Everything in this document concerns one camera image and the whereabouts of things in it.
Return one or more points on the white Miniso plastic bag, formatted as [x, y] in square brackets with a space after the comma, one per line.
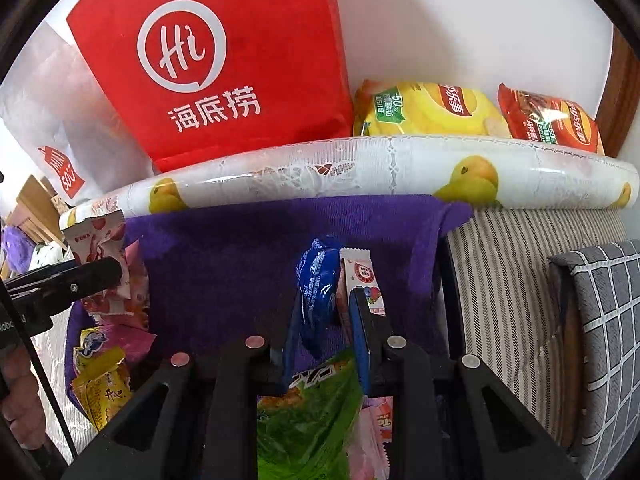
[55, 109]

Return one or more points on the white strawberry candy packet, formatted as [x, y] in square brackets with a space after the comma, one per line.
[98, 238]

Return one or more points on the yellow chips bag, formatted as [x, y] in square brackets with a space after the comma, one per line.
[398, 108]

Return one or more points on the striped quilted mattress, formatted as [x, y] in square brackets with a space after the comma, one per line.
[500, 261]

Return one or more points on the wooden headboard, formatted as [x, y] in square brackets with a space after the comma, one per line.
[35, 214]

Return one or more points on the blue cookie packet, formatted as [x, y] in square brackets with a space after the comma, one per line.
[317, 273]

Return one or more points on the red Haidilao paper bag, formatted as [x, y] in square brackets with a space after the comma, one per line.
[194, 80]

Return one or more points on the purple plush toy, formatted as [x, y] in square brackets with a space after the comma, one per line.
[18, 248]

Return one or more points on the purple cloth basket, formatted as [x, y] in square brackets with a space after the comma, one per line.
[217, 274]

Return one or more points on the person's left hand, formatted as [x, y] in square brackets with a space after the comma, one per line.
[22, 408]

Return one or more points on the grey checked folded cloth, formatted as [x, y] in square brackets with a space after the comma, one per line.
[597, 290]

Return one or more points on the magenta foil snack packet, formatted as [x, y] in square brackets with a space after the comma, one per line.
[126, 319]

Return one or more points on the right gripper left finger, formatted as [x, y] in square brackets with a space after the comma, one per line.
[199, 420]

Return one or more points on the rolled lemon print mat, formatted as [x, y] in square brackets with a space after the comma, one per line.
[477, 170]

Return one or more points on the green triangular snack packet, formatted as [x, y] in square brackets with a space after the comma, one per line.
[303, 434]

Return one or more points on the red orange chips bag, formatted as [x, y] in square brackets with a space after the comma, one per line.
[549, 120]

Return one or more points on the long red candy stick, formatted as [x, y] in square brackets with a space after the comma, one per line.
[359, 273]

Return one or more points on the brown wooden door frame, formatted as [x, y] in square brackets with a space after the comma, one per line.
[620, 96]

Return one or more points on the yellow pink snack bag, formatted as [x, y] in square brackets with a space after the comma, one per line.
[95, 355]

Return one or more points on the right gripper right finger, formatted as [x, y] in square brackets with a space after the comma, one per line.
[452, 419]

